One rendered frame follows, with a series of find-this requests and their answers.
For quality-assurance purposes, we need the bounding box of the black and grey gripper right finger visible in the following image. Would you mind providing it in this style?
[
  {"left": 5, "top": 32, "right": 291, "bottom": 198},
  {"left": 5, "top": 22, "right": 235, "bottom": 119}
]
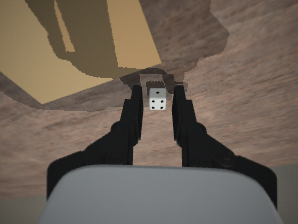
[{"left": 172, "top": 85, "right": 277, "bottom": 210}]

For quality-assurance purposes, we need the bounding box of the tan square mat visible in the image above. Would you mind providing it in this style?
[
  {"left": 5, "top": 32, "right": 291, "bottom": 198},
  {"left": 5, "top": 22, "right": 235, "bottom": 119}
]
[{"left": 0, "top": 0, "right": 161, "bottom": 104}]

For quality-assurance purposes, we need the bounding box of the white die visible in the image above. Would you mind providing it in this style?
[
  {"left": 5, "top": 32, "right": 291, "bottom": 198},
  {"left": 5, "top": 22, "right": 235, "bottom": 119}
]
[{"left": 149, "top": 88, "right": 166, "bottom": 110}]

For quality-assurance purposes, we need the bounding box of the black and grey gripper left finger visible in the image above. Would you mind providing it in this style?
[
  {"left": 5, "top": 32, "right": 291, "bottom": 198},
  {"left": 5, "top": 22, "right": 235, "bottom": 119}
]
[{"left": 47, "top": 85, "right": 143, "bottom": 200}]

